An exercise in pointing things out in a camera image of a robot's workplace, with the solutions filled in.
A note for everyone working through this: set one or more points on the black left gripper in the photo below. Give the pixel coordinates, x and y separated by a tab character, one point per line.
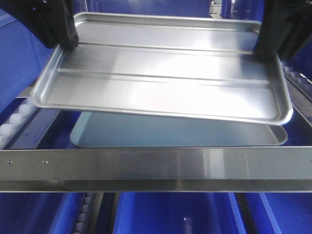
51	21

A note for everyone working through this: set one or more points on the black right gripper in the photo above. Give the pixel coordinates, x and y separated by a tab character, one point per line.
285	29

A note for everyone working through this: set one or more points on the ribbed silver tray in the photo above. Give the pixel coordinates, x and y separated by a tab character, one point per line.
165	66

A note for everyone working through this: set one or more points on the large grey tray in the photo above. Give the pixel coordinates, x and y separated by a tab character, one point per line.
109	130

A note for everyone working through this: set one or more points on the steel front shelf beam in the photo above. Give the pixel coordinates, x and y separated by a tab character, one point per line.
198	169

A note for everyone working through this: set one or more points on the blue bin lower centre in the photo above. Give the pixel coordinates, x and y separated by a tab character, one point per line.
178	213

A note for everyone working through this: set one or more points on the white roller rail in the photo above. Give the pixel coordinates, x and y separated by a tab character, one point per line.
16	121

